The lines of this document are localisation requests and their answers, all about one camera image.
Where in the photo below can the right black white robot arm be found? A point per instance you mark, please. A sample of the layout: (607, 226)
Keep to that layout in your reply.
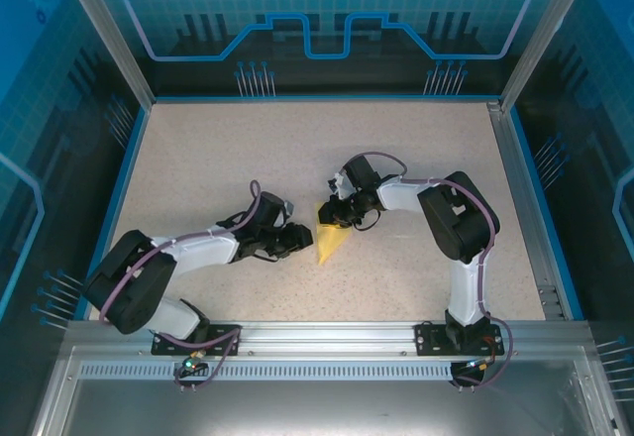
(460, 223)

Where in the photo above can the aluminium side rail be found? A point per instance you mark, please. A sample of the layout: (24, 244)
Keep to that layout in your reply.
(520, 198)

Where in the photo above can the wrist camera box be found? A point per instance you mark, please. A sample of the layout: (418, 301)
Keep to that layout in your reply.
(288, 208)
(339, 185)

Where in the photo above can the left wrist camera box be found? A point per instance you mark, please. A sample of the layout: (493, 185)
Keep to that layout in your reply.
(288, 208)

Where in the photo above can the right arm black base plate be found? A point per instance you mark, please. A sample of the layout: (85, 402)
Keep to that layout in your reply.
(431, 339)

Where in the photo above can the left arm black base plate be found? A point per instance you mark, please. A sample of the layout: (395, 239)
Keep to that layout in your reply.
(223, 344)

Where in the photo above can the steel front panel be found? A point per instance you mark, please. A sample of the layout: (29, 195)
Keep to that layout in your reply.
(317, 406)

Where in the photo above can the yellow paper sheet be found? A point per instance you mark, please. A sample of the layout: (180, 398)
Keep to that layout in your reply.
(329, 243)

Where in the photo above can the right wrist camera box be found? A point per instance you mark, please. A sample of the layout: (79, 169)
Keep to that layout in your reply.
(339, 185)

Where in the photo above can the aluminium frame post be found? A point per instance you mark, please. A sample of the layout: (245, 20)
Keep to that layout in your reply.
(114, 44)
(540, 44)

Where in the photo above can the aluminium mounting rail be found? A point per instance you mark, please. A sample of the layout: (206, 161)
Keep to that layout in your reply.
(327, 337)

